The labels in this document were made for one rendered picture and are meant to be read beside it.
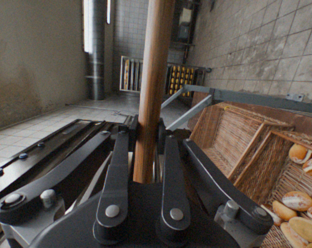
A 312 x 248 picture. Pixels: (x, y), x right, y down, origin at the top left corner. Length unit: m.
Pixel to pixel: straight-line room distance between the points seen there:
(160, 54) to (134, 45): 5.11
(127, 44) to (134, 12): 0.97
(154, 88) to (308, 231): 0.68
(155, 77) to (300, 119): 0.68
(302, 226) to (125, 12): 5.65
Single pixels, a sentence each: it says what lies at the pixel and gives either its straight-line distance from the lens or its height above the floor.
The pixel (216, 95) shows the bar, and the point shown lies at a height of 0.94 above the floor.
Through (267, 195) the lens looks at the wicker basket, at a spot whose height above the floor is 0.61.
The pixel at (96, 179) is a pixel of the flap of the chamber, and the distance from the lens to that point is 0.70.
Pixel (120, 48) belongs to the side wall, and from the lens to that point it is 5.32.
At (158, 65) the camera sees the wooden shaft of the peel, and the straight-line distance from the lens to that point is 0.17.
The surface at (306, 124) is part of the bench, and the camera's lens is 0.76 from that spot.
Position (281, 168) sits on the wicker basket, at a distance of 0.77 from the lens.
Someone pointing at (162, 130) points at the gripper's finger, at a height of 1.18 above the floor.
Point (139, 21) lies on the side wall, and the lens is 5.45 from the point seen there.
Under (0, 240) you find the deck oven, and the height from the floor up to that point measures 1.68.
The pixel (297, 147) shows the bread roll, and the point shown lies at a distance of 0.68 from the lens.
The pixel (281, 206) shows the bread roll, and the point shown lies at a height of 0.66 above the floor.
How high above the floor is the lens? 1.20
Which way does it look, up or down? 5 degrees down
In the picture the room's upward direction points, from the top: 84 degrees counter-clockwise
